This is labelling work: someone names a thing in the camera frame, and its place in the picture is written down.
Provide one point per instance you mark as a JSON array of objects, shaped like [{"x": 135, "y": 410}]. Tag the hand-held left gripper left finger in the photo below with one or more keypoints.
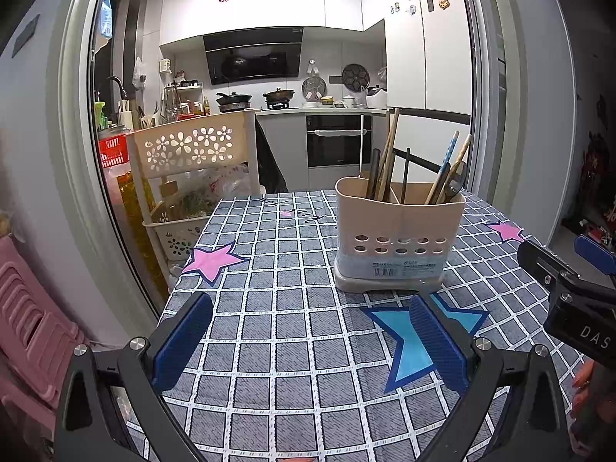
[{"x": 185, "y": 341}]

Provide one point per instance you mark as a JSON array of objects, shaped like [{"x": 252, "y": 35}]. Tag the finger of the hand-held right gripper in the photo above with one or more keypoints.
[
  {"x": 596, "y": 250},
  {"x": 539, "y": 260}
]

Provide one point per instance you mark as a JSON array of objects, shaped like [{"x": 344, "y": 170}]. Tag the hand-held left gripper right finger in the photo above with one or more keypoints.
[{"x": 438, "y": 346}]

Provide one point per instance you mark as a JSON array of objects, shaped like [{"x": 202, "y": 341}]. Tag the grey spoons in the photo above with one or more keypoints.
[{"x": 464, "y": 151}]

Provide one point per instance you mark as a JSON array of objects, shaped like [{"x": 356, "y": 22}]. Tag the beige plastic utensil holder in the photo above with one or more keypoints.
[{"x": 385, "y": 221}]

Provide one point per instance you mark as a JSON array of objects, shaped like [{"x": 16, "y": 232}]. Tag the blue floral chopstick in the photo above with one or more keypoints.
[{"x": 447, "y": 159}]

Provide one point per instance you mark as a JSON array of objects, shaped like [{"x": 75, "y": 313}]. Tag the person's right hand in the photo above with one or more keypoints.
[{"x": 583, "y": 385}]

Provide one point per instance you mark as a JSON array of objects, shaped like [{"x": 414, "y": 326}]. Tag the grey checkered star tablecloth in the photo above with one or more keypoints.
[{"x": 288, "y": 298}]

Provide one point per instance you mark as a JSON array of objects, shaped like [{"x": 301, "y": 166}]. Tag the yellow oil bottle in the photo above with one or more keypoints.
[{"x": 137, "y": 221}]

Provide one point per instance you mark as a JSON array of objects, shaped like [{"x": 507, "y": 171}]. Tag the pink plastic stool stack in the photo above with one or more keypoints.
[{"x": 29, "y": 308}]

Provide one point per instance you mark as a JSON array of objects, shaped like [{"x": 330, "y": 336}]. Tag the clear plastic bag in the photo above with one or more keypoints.
[{"x": 231, "y": 180}]

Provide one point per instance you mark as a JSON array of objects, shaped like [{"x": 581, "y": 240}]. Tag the beige flower-cutout storage cart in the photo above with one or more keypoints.
[{"x": 187, "y": 147}]

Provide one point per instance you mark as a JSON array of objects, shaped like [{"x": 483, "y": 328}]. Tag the red plastic basket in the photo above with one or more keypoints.
[{"x": 113, "y": 151}]

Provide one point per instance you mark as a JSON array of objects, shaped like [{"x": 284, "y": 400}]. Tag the black built-in oven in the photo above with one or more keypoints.
[{"x": 337, "y": 147}]

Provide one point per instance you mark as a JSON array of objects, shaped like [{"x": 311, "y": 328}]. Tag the white refrigerator with magnets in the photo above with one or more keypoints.
[{"x": 433, "y": 57}]

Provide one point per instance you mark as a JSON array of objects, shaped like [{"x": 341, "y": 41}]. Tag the white rice cooker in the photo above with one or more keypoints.
[{"x": 376, "y": 97}]

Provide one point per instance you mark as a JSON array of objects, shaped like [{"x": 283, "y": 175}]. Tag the metal spice rack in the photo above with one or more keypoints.
[{"x": 183, "y": 101}]

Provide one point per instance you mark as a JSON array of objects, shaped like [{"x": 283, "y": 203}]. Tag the black wok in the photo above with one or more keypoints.
[{"x": 233, "y": 98}]

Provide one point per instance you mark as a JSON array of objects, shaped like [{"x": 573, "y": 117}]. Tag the dark round steamer rack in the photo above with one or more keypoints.
[{"x": 354, "y": 77}]

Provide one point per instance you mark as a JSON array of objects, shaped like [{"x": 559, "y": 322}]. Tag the dark cooking pot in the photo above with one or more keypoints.
[{"x": 279, "y": 95}]

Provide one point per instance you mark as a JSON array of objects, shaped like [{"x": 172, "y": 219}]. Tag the black kitchen faucet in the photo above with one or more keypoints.
[{"x": 115, "y": 78}]

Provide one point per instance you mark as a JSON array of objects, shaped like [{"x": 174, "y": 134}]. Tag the light round steamer rack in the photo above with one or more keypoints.
[{"x": 314, "y": 89}]

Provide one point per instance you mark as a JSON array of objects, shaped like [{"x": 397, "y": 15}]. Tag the black range hood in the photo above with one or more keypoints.
[{"x": 250, "y": 60}]

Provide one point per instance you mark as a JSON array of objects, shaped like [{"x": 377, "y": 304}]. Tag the dark wall switch panel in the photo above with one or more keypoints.
[{"x": 25, "y": 36}]

